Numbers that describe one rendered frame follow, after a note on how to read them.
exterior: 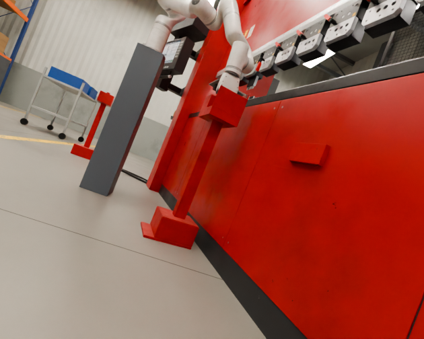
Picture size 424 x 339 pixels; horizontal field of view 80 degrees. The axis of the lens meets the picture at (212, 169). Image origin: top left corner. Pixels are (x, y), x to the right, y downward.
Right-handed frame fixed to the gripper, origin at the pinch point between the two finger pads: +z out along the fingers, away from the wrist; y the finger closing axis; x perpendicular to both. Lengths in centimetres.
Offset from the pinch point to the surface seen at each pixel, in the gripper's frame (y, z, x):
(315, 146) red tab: -17, 15, 55
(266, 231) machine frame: -16, 48, 45
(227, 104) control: -0.6, 0.3, 4.9
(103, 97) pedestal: 74, -6, -203
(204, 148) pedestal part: 1.8, 23.9, -2.0
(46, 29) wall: 353, -218, -844
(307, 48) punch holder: -33, -42, 7
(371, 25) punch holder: -35, -41, 43
